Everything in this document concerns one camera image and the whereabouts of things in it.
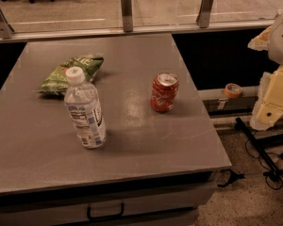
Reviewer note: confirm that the green jalapeno chip bag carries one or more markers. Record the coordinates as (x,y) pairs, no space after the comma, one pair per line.
(56,82)

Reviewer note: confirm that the grey metal side shelf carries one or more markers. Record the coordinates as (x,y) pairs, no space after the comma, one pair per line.
(228,109)

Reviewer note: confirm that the right metal railing bracket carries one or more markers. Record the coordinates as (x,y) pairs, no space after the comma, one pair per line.
(203,17)

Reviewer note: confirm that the black drawer handle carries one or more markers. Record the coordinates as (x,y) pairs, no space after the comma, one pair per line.
(105,211)

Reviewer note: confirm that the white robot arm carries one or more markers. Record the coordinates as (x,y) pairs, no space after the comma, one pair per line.
(271,40)

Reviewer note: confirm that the black stand with cables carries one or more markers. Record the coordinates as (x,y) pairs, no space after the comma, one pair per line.
(261,144)

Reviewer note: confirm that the red soda can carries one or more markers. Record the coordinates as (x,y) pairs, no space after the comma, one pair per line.
(164,89)

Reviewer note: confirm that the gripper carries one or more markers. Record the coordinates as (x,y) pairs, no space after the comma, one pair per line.
(269,105)

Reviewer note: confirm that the orange tape roll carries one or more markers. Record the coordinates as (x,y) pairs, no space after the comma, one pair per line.
(232,90)

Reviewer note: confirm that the clear plastic water bottle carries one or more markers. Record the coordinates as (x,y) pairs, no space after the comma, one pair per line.
(82,102)

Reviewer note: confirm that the grey metal drawer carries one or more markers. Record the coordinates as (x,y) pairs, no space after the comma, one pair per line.
(164,206)

